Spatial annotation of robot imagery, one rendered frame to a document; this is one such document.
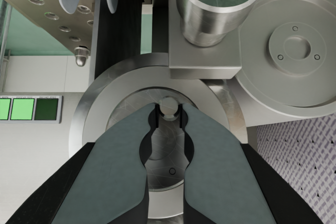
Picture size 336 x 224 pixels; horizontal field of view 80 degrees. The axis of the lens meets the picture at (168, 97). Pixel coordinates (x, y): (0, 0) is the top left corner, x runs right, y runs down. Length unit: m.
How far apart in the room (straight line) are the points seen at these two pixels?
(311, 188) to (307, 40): 0.18
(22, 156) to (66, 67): 2.83
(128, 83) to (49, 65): 3.37
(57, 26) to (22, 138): 0.29
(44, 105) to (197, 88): 0.47
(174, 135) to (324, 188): 0.19
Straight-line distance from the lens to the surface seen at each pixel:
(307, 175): 0.31
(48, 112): 0.58
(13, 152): 0.63
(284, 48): 0.21
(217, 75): 0.16
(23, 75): 3.70
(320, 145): 0.29
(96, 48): 0.20
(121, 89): 0.17
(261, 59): 0.20
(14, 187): 0.63
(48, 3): 0.43
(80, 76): 3.25
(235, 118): 0.18
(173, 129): 0.15
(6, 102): 0.64
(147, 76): 0.17
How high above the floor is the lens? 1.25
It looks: 11 degrees down
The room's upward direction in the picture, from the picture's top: 180 degrees counter-clockwise
